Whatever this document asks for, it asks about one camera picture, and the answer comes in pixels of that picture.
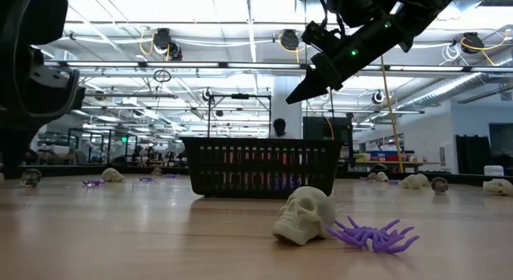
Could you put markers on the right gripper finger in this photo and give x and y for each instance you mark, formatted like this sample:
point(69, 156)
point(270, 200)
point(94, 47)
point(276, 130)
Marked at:
point(308, 87)

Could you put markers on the beige plastic skull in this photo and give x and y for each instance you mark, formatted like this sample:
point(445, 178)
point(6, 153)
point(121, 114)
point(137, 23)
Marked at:
point(304, 212)
point(409, 182)
point(112, 175)
point(382, 177)
point(498, 187)
point(423, 179)

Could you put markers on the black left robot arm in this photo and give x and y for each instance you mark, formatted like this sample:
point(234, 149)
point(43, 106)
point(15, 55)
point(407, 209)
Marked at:
point(24, 91)

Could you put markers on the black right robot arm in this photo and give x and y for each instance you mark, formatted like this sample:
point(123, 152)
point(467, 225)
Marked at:
point(421, 7)

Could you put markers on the black screen panel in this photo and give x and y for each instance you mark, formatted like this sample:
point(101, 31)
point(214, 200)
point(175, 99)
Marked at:
point(320, 129)

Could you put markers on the person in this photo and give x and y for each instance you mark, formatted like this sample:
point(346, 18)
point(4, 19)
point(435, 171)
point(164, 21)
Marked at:
point(279, 127)

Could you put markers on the black plastic basket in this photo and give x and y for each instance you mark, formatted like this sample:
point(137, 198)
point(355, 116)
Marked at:
point(260, 140)

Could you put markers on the workbench with coloured bins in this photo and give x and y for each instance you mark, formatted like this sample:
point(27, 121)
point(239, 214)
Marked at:
point(384, 155)

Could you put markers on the black cabinet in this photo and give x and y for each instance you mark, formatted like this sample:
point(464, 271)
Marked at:
point(473, 153)

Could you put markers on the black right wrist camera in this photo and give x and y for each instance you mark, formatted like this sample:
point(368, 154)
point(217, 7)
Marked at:
point(320, 37)

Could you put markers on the black rig frame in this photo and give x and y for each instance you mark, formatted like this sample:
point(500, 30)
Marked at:
point(239, 96)

